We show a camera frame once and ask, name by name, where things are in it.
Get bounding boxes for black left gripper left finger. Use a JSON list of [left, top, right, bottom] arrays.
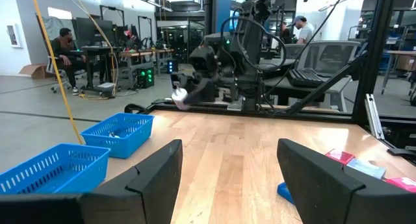
[[0, 138, 183, 224]]

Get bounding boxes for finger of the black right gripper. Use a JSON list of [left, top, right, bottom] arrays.
[[185, 77, 217, 105], [170, 71, 183, 92]]

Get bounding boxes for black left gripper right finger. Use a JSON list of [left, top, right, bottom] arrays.
[[276, 138, 416, 224]]

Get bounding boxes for light blue USB charger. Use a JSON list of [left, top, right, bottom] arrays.
[[346, 158, 387, 180]]

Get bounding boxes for computer tower blue lights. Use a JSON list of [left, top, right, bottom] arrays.
[[166, 58, 179, 75]]

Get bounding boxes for computer tower green lights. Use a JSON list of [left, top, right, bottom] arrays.
[[136, 67, 155, 89]]

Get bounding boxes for blue calculator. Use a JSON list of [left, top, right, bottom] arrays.
[[276, 181, 296, 206]]

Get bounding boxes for wooden workbench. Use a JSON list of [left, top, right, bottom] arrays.
[[117, 48, 175, 88]]

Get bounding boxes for blue plastic basket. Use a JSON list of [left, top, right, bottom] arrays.
[[79, 112, 155, 159], [0, 143, 111, 195]]

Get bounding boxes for red desk lamp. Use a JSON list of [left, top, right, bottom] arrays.
[[122, 29, 139, 48]]

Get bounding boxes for large monitor screen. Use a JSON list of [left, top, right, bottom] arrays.
[[213, 0, 233, 33]]

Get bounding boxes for black keyboard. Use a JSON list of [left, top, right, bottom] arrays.
[[287, 68, 327, 88]]

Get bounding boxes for black desk with monitors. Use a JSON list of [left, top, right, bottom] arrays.
[[75, 16, 120, 97]]

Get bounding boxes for standing person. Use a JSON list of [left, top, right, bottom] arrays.
[[291, 15, 315, 45]]

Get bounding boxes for grey desk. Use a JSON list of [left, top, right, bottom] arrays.
[[263, 75, 352, 113]]

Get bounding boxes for seated person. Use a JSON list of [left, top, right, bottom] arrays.
[[51, 27, 88, 95]]

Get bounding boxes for cardboard box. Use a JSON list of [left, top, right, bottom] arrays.
[[18, 63, 48, 79]]

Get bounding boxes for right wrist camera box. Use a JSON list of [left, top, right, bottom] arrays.
[[188, 45, 218, 73]]

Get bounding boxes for black looped floor cable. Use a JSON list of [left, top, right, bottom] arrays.
[[123, 103, 151, 115]]

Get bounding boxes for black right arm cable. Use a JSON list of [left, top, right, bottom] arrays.
[[220, 16, 289, 75]]

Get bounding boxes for silver aluminium bracket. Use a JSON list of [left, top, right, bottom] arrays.
[[363, 93, 385, 140]]

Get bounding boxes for yellow hanging cable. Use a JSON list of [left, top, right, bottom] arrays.
[[31, 0, 84, 145]]

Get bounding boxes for black aluminium table frame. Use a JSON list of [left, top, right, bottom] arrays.
[[125, 0, 416, 168]]

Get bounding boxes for white wall box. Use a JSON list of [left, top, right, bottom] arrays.
[[5, 22, 22, 49]]

